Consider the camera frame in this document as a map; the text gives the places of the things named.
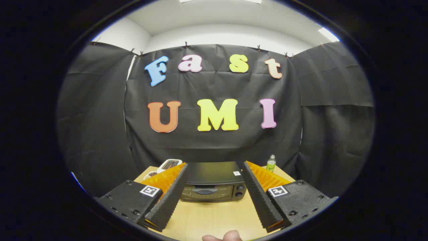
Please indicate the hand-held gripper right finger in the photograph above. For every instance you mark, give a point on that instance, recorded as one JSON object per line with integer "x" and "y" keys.
{"x": 259, "y": 197}

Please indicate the white kitchen appliance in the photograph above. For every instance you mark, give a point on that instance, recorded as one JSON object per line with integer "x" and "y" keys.
{"x": 169, "y": 164}

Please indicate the green label plastic bottle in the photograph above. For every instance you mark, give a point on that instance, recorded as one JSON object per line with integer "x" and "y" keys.
{"x": 271, "y": 163}

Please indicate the small white packet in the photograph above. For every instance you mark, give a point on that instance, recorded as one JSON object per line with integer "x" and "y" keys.
{"x": 150, "y": 174}

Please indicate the black backdrop cloth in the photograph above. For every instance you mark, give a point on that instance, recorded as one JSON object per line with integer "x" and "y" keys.
{"x": 214, "y": 147}

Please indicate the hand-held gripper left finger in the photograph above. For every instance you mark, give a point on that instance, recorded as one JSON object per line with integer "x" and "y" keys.
{"x": 170, "y": 201}

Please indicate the ceiling light panel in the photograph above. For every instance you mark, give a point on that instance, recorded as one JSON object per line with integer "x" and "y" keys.
{"x": 328, "y": 34}

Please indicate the black toaster oven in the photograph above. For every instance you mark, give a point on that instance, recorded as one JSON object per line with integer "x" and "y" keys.
{"x": 214, "y": 180}

